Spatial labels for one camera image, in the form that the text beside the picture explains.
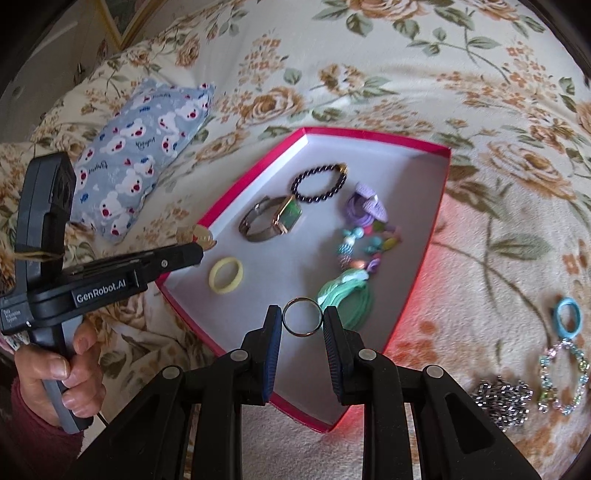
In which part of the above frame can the yellow hair clip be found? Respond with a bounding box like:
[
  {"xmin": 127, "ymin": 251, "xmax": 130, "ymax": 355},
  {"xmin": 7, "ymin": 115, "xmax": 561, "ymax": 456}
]
[{"xmin": 176, "ymin": 224, "xmax": 216, "ymax": 251}]

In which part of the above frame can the silver chain bracelet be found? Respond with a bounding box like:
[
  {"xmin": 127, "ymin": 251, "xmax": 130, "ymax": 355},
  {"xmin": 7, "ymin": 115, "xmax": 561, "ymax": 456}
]
[{"xmin": 471, "ymin": 375, "xmax": 535, "ymax": 432}]

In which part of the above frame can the yellow bangle ring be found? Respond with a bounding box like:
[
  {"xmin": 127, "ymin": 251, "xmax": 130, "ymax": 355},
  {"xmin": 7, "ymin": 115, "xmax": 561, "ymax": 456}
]
[{"xmin": 207, "ymin": 256, "xmax": 246, "ymax": 295}]

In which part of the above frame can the gold ring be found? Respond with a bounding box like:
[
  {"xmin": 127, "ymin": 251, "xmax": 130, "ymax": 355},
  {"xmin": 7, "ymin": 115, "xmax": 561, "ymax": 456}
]
[{"xmin": 280, "ymin": 297, "xmax": 326, "ymax": 338}]

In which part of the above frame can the colourful bead bracelet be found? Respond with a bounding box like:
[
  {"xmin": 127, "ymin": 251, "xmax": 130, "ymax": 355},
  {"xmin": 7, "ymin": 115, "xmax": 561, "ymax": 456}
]
[{"xmin": 337, "ymin": 220, "xmax": 403, "ymax": 275}]

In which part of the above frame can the black bead bracelet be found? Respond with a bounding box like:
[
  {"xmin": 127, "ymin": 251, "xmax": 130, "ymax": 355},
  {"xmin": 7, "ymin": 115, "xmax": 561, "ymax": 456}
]
[{"xmin": 290, "ymin": 162, "xmax": 350, "ymax": 204}]

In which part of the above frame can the purple hair tie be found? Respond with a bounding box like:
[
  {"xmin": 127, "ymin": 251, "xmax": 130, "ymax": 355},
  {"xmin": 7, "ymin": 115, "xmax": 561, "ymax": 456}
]
[{"xmin": 344, "ymin": 181, "xmax": 390, "ymax": 228}]

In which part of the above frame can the person's left hand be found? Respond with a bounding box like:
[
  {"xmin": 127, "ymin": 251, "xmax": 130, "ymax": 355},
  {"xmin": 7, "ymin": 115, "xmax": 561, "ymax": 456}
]
[{"xmin": 14, "ymin": 320, "xmax": 106, "ymax": 427}]

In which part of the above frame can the blue bear print pillow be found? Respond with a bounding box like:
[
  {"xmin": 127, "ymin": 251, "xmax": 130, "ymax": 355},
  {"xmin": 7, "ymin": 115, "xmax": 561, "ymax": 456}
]
[{"xmin": 70, "ymin": 79, "xmax": 215, "ymax": 243}]

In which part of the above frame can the red shallow box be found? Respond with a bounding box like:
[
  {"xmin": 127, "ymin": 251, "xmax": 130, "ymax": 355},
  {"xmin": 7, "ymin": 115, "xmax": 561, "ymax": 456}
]
[{"xmin": 157, "ymin": 127, "xmax": 451, "ymax": 433}]

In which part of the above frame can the framed landscape painting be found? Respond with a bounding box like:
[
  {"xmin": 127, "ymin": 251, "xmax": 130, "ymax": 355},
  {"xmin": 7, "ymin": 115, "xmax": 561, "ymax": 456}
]
[{"xmin": 96, "ymin": 0, "xmax": 165, "ymax": 49}]

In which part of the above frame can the blue hair tie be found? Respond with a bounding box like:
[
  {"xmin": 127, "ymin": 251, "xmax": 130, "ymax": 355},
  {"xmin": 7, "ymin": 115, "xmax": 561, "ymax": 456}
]
[{"xmin": 550, "ymin": 297, "xmax": 582, "ymax": 341}]

